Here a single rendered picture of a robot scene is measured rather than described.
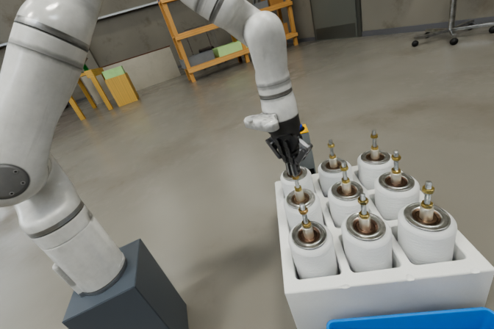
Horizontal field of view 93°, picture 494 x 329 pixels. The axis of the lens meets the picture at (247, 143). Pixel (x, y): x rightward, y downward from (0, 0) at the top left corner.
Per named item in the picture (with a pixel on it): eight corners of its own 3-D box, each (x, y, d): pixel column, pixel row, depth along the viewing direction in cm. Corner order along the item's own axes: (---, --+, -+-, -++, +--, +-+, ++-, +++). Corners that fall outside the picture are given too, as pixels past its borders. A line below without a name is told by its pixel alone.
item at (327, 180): (320, 217, 78) (312, 172, 70) (330, 197, 84) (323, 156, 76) (351, 224, 72) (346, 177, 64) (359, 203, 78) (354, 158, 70)
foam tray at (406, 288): (299, 336, 57) (284, 294, 49) (284, 217, 91) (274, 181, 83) (481, 322, 50) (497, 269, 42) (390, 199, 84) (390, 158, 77)
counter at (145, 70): (181, 75, 673) (169, 45, 637) (94, 105, 625) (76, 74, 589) (179, 73, 742) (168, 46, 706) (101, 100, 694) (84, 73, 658)
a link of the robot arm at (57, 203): (-30, 151, 39) (38, 224, 46) (-60, 169, 31) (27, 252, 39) (34, 127, 43) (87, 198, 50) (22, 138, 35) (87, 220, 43)
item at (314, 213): (291, 255, 68) (278, 210, 61) (299, 229, 76) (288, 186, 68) (325, 262, 64) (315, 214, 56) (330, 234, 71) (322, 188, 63)
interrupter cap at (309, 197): (283, 208, 61) (282, 206, 61) (290, 189, 67) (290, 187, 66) (312, 211, 57) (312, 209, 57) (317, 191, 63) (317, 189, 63)
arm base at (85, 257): (78, 304, 46) (18, 247, 39) (90, 267, 54) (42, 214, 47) (124, 281, 48) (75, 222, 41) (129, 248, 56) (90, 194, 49)
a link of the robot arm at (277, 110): (243, 128, 51) (234, 101, 48) (277, 107, 57) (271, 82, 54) (273, 134, 44) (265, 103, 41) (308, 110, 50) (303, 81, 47)
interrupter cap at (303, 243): (291, 250, 49) (290, 248, 49) (292, 222, 56) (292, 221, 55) (328, 251, 47) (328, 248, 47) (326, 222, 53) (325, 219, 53)
